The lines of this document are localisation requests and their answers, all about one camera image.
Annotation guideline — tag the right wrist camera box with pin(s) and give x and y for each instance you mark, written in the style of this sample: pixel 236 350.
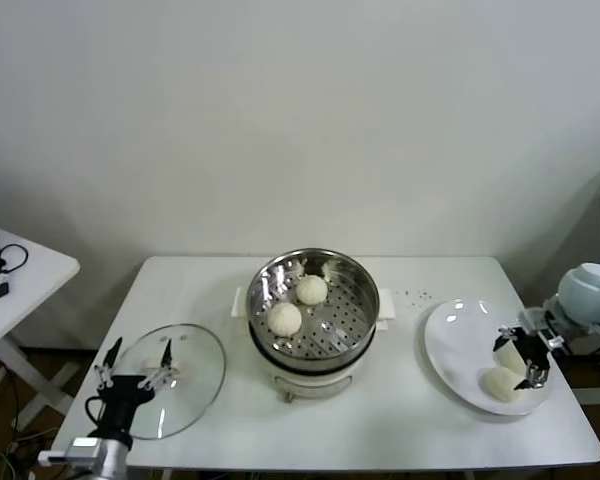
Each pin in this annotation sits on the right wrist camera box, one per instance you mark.
pixel 542 322

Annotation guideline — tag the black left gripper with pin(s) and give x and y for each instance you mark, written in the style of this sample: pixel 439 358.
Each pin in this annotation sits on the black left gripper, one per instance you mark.
pixel 122 395

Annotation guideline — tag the white folding table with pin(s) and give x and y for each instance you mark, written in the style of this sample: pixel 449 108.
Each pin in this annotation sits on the white folding table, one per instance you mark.
pixel 30 290

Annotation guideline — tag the cream electric cooking pot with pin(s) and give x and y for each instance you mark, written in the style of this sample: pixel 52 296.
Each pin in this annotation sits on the cream electric cooking pot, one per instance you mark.
pixel 310 387

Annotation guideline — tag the white steamed baozi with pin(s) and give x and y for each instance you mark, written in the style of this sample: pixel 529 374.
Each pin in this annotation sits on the white steamed baozi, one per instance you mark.
pixel 500 385
pixel 311 290
pixel 285 320
pixel 511 359

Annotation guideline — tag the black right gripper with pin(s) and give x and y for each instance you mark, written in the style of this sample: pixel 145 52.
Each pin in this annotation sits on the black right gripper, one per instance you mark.
pixel 532 350

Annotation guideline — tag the white round plate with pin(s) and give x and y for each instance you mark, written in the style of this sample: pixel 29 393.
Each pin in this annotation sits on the white round plate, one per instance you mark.
pixel 455 340

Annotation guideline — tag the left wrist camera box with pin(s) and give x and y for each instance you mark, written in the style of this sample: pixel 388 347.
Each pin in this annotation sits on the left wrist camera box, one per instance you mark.
pixel 82 447

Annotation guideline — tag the dark crumb specks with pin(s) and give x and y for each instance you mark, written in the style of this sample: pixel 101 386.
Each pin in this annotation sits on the dark crumb specks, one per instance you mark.
pixel 422 294

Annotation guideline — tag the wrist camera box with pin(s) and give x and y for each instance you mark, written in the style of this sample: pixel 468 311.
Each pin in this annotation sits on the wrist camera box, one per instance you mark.
pixel 542 322
pixel 82 447

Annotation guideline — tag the glass pot lid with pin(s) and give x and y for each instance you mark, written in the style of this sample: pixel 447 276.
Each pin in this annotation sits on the glass pot lid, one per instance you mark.
pixel 200 360

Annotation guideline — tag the small black adapter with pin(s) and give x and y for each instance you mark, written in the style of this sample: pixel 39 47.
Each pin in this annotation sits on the small black adapter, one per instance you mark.
pixel 1 291

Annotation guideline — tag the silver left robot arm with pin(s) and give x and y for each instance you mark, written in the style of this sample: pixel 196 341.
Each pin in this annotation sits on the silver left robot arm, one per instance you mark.
pixel 112 457

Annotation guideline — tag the stainless steel steamer basket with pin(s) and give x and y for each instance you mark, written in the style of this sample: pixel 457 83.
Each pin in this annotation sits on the stainless steel steamer basket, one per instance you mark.
pixel 340 340

